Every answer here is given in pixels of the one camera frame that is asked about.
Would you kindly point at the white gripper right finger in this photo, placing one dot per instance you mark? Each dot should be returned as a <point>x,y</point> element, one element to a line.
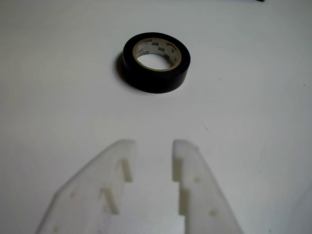
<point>202,195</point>

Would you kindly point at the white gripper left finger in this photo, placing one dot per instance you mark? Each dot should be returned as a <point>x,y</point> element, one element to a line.
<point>83,195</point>

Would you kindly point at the black tape roll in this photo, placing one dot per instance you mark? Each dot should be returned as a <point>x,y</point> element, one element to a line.
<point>156,83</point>

